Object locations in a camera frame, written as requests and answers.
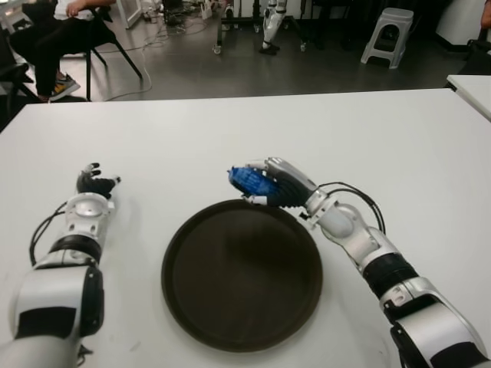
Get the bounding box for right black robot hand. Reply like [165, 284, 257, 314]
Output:
[240, 156, 319, 210]

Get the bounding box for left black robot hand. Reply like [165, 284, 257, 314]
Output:
[75, 163, 122, 200]

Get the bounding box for blue Oreo cookie packet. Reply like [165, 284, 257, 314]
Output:
[226, 165, 279, 199]

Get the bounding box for round dark brown tray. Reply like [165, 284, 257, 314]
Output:
[160, 198, 324, 353]

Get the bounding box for black armrest chair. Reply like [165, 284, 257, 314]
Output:
[0, 26, 43, 130]

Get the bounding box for person in black trousers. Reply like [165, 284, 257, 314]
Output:
[9, 0, 116, 104]

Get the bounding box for white humanoid robot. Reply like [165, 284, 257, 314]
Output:
[259, 0, 288, 54]

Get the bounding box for grey plastic stool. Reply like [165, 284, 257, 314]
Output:
[359, 7, 415, 70]

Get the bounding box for neighbouring white table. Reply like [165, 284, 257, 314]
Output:
[446, 74, 491, 123]

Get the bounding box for black office chair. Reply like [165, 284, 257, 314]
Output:
[458, 38, 491, 76]

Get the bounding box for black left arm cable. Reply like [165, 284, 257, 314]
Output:
[28, 202, 68, 269]

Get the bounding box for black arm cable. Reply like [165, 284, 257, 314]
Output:
[318, 182, 387, 235]
[28, 202, 68, 269]

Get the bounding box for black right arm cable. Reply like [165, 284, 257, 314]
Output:
[318, 182, 387, 235]

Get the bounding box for white floor cable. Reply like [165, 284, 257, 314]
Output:
[101, 15, 200, 103]

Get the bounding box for black metal frame chair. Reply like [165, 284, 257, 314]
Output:
[57, 0, 143, 101]

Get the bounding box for white rectangular frame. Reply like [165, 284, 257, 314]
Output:
[114, 0, 141, 30]

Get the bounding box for black wheeled gantry frame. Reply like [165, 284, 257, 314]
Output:
[210, 0, 308, 54]

